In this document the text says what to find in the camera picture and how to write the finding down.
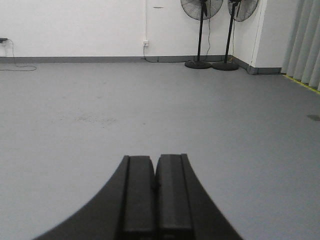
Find white wall power socket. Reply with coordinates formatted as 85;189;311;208
142;39;149;48

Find black pedestal fan left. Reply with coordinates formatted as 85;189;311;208
180;0;223;70

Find black cable on floor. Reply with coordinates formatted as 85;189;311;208
0;39;37;72

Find black device on wall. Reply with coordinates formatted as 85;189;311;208
0;37;8;44

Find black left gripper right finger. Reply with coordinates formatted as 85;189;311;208
155;154;242;240

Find black pedestal fan right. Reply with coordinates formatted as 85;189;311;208
212;0;259;71

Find black pedestal fan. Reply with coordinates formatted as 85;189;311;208
212;0;259;71
180;0;223;70

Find grey pleated curtain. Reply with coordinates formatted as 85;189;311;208
281;0;320;91

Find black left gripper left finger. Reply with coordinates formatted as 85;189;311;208
38;155;156;240

